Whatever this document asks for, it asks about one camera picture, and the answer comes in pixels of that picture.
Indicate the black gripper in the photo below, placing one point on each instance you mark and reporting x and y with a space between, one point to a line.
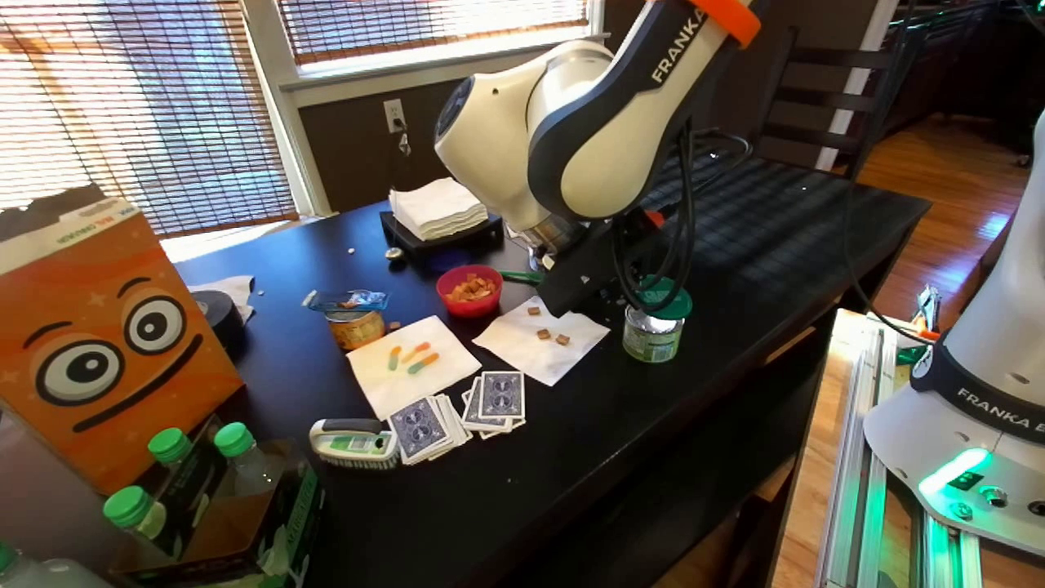
575 278

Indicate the green plastic jar lid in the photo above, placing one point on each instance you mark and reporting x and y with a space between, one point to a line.
664 295

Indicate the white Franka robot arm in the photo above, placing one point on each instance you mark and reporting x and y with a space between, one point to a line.
589 131

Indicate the glass jar with green label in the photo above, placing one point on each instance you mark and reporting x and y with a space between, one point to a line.
652 341

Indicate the small clear candy jar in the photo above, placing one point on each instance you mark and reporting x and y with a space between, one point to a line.
355 321

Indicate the brown cereal piece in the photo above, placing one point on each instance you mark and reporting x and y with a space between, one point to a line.
545 335
562 341
533 313

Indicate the small green plastic piece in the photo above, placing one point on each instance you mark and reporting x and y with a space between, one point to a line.
525 278

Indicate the white napkin with cereal pieces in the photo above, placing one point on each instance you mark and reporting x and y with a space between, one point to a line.
525 355

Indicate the red bowl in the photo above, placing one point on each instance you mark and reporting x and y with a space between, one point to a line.
470 295

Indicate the black tray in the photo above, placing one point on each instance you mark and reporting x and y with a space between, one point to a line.
461 244

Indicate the pile of blue playing cards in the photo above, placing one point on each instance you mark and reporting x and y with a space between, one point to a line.
496 399
426 427

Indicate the stack of white napkins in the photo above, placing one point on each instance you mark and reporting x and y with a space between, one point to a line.
439 207

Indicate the white napkin with gummy candy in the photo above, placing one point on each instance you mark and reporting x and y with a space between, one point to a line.
412 388

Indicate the window blind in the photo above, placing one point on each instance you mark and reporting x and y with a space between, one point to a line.
141 109
436 20

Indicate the black chair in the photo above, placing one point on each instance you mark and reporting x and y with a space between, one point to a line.
828 99

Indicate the crumpled white paper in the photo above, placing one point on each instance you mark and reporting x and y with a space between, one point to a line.
231 289

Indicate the black tape roll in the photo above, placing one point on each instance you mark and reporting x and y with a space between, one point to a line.
225 321

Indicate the green capped plastic bottle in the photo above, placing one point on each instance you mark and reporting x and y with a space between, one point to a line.
136 525
242 461
173 469

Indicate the orange cereal box with face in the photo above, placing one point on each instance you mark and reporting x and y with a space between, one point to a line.
99 337

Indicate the white wall outlet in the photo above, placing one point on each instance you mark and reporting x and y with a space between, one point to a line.
393 117

